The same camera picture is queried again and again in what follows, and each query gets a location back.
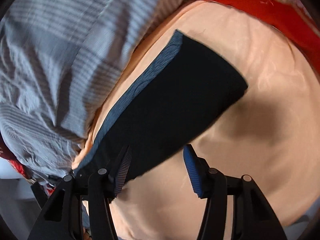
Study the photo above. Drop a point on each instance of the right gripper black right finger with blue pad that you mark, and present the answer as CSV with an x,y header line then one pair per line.
x,y
253,216

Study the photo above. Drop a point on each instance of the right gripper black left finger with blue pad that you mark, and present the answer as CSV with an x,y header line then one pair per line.
x,y
61,216

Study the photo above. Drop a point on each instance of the black pants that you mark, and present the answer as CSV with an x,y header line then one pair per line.
x,y
179,95

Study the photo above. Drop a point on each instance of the peach bed blanket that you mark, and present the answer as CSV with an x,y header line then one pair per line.
x,y
271,134

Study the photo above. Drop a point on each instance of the grey striped duvet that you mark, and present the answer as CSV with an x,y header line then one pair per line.
x,y
60,59

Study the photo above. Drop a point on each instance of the red embroidered cushion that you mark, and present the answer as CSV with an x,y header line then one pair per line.
x,y
290,17

